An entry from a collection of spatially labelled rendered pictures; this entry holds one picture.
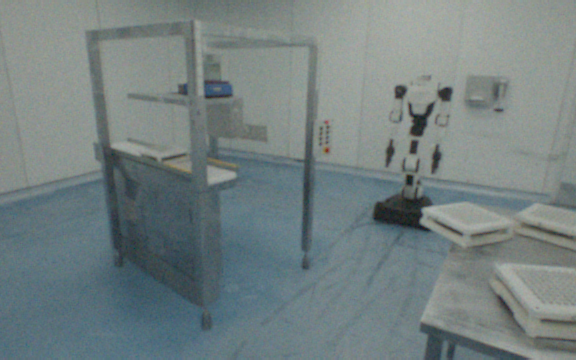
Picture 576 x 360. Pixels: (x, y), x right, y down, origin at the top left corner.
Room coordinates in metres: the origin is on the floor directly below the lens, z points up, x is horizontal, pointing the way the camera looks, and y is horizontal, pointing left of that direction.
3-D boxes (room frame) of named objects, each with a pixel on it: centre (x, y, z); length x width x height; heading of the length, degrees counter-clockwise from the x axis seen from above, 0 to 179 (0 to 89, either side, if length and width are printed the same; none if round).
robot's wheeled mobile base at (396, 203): (3.83, -1.32, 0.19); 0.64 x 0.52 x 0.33; 152
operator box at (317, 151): (2.68, -0.25, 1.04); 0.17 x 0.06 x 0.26; 140
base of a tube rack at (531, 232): (1.42, -1.10, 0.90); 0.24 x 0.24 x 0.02; 40
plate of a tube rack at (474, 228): (1.42, -0.73, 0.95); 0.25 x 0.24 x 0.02; 112
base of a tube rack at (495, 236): (1.42, -0.73, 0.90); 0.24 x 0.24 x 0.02; 22
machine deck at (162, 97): (2.28, 0.61, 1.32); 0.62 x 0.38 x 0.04; 50
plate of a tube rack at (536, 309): (0.90, -0.74, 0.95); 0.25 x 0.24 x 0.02; 174
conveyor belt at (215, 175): (2.54, 0.89, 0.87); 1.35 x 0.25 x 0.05; 50
